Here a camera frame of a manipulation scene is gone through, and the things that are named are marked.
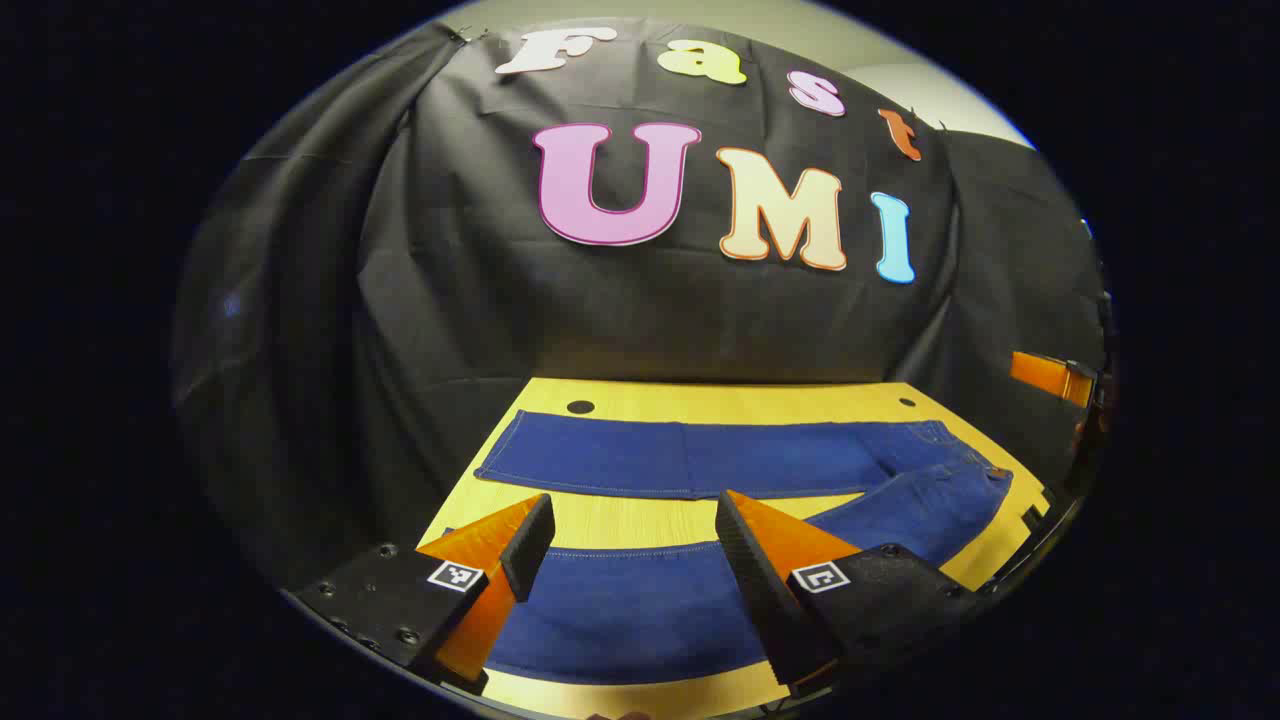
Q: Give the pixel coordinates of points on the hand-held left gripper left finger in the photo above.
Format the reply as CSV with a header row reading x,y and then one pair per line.
x,y
528,550

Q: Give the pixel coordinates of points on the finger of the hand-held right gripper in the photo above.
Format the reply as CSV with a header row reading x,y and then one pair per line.
x,y
1040,373

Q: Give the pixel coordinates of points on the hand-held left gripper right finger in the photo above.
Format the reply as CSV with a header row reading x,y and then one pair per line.
x,y
760,590

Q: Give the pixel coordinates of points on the blue denim jeans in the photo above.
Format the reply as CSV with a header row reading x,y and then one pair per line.
x,y
650,615

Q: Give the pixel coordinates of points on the black backdrop cloth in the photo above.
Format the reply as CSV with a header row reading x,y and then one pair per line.
x,y
450,300

